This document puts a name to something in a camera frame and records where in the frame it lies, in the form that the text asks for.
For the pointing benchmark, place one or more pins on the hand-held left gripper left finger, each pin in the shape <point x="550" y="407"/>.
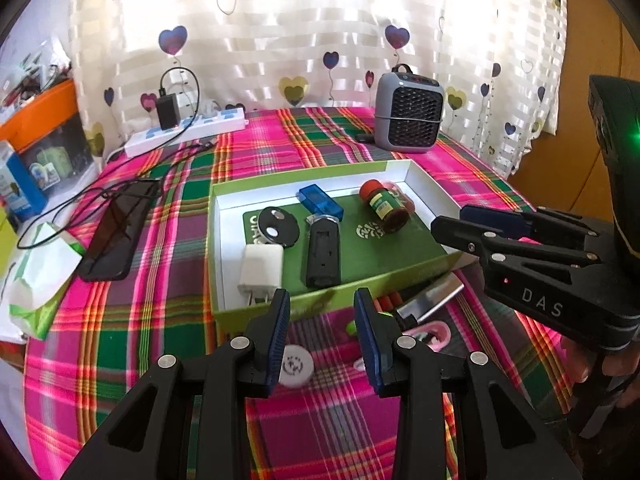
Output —
<point x="280" y="340"/>

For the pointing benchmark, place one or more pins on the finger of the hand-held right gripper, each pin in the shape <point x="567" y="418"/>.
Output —
<point x="460" y="235"/>
<point x="490" y="217"/>

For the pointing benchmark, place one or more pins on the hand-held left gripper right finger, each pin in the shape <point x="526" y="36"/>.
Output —
<point x="365" y="345"/>

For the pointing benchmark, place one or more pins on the white round cap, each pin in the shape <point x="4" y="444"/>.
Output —
<point x="299" y="367"/>

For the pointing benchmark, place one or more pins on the green and white cardboard box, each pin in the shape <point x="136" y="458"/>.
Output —
<point x="400" y="265"/>

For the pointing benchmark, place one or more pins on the white silver bar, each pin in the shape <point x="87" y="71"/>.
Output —
<point x="430" y="300"/>

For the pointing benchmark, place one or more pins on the white usb charger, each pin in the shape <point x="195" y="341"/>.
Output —
<point x="260" y="267"/>

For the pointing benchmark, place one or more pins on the pink plastic clip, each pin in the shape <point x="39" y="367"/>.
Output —
<point x="445" y="335"/>

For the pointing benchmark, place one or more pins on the black rectangular device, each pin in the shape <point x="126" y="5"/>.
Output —
<point x="322" y="255"/>

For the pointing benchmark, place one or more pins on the blue translucent usb tester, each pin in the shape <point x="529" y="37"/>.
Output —
<point x="320" y="200"/>

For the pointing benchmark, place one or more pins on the person's right hand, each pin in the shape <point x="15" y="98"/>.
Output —
<point x="580" y="362"/>

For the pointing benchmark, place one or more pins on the small red object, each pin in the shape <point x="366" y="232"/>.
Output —
<point x="389" y="302"/>

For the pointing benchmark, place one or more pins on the brown pill bottle red cap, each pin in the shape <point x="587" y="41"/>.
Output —
<point x="385" y="207"/>

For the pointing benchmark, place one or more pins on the black round disc white dots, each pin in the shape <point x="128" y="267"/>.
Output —
<point x="285" y="222"/>

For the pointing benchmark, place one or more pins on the plaid tablecloth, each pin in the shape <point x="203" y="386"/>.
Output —
<point x="150" y="335"/>

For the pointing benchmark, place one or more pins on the brown wooden board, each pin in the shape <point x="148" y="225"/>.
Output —
<point x="575" y="110"/>

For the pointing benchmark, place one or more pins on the black smartphone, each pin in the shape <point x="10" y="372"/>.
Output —
<point x="117" y="235"/>

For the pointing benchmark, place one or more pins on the white power strip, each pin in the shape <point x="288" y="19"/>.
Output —
<point x="220" y="120"/>

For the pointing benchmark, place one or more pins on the white plug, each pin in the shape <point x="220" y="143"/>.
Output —
<point x="212" y="108"/>

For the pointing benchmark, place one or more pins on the green and white tissue pack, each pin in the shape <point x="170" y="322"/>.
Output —
<point x="40" y="285"/>

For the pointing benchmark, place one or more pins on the black power adapter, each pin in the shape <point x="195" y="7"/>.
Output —
<point x="167" y="112"/>

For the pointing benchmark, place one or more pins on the heart print curtain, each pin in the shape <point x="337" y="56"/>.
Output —
<point x="300" y="35"/>

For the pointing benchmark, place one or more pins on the lime green carton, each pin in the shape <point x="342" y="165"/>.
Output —
<point x="6" y="240"/>

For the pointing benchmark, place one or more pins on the blue carton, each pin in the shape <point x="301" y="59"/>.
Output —
<point x="20" y="190"/>

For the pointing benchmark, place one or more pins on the orange-lidded storage box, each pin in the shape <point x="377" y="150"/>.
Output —
<point x="45" y="105"/>

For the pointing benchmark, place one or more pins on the pile of small clutter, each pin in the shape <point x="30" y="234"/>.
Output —
<point x="30" y="75"/>

